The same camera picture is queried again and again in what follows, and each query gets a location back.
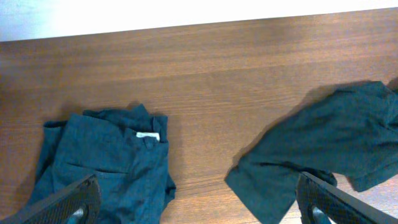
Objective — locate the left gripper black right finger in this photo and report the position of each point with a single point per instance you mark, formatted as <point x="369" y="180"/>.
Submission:
<point x="319" y="202"/>

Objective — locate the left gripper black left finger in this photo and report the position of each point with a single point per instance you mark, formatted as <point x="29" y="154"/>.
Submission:
<point x="78" y="203"/>

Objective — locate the black t-shirt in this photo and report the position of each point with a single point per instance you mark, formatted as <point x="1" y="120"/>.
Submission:
<point x="352" y="132"/>

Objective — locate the folded navy blue garment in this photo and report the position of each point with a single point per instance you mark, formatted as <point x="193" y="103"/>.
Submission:
<point x="128" y="152"/>

